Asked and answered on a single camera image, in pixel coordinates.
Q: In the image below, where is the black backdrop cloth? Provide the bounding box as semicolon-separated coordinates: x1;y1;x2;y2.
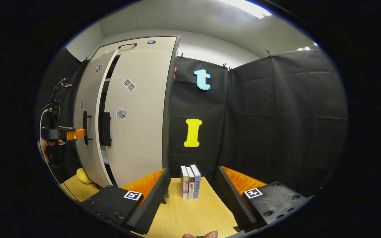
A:
34;46;349;199

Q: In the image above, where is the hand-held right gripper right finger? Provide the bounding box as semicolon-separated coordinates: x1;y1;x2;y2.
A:
218;166;311;232

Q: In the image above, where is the blue spine book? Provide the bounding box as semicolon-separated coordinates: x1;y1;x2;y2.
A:
190;164;202;199

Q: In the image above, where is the yellow rounded object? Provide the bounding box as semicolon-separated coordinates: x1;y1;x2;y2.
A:
76;168;94;185

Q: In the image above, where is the pale cabinet door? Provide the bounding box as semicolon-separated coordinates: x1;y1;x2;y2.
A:
104;50;174;187
73;50;120;188

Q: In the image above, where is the white spine book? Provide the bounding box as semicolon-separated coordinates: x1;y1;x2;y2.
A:
181;165;190;199

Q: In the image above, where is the pale and grey cabinet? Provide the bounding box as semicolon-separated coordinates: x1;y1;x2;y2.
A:
73;36;181;189

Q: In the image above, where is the grey spine book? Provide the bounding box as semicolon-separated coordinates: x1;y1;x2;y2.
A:
186;166;196;200

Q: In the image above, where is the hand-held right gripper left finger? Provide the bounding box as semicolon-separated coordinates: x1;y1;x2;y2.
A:
80;168;171;235

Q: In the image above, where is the white cable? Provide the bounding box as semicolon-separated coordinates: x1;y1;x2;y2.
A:
39;105;62;185

